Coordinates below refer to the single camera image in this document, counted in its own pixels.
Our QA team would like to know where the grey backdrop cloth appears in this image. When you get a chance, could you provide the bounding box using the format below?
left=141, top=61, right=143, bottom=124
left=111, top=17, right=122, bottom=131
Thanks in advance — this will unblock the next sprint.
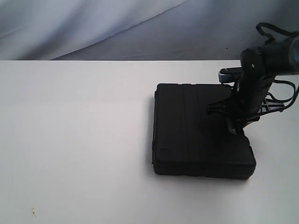
left=0, top=0, right=299, bottom=60

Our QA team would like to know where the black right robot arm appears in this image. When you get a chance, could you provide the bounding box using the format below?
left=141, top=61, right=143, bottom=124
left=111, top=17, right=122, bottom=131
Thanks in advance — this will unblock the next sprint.
left=207, top=36, right=299, bottom=134

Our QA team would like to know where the black plastic tool case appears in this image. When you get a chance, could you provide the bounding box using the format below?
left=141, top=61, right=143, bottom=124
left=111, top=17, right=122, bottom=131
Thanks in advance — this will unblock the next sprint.
left=152, top=84, right=256, bottom=180

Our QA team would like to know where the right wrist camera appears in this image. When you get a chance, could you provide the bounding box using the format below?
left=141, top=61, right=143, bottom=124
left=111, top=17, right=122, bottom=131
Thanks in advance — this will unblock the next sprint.
left=218, top=67, right=242, bottom=84

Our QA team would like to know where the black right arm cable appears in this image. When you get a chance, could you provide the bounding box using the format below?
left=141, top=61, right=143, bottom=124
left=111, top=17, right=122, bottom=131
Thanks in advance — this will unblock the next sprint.
left=255, top=22, right=299, bottom=112

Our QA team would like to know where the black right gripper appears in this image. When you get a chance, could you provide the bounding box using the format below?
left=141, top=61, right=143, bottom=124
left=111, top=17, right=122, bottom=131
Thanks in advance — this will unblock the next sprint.
left=207, top=71, right=284, bottom=135

